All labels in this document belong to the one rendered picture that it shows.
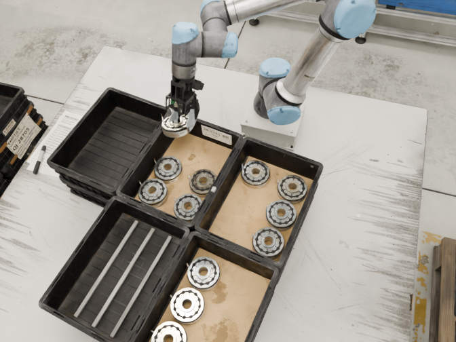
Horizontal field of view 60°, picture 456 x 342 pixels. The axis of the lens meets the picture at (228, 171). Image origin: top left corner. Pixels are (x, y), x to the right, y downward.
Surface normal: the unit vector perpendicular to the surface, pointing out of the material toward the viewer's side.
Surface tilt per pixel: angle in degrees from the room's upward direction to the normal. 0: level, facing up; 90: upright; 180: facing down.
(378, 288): 0
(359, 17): 83
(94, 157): 0
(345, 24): 83
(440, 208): 0
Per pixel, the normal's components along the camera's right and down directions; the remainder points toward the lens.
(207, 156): -0.04, -0.52
